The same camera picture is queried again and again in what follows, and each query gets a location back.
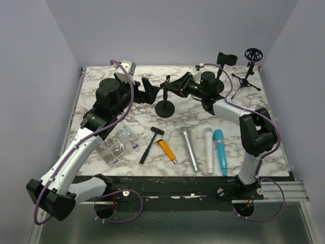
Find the orange utility knife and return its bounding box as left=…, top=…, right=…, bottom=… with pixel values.
left=156, top=139, right=177, bottom=164

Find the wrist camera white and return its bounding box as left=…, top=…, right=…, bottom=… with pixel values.
left=193, top=63, right=204, bottom=82
left=113, top=60, right=136, bottom=84

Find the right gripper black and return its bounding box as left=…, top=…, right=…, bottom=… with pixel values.
left=166, top=72, right=207, bottom=100

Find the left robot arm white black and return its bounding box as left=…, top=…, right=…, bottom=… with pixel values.
left=26, top=77, right=160, bottom=225

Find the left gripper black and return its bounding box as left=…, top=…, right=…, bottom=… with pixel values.
left=113, top=77, right=159, bottom=117

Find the white microphone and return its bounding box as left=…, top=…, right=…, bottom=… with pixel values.
left=204, top=127, right=214, bottom=174

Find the grey microphone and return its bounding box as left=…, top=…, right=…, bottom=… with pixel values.
left=181, top=127, right=199, bottom=172

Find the aluminium frame profile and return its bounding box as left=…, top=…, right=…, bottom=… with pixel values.
left=261, top=181, right=310, bottom=202

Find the black hammer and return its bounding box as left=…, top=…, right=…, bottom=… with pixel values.
left=139, top=127, right=165, bottom=164

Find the black front mounting rail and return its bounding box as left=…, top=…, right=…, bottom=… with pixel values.
left=96, top=174, right=264, bottom=211

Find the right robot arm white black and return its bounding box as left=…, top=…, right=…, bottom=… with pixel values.
left=160, top=71, right=281, bottom=199

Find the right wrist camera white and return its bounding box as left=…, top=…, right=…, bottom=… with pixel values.
left=193, top=63, right=204, bottom=82

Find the clear plastic screw box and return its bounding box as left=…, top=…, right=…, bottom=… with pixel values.
left=95, top=122, right=139, bottom=164

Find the black tripod shock-mount stand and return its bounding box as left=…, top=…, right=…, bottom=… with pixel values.
left=231, top=48, right=263, bottom=99

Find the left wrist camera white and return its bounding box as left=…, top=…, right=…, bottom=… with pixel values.
left=113, top=60, right=136, bottom=84

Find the blue microphone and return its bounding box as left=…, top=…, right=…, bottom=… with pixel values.
left=214, top=129, right=228, bottom=176

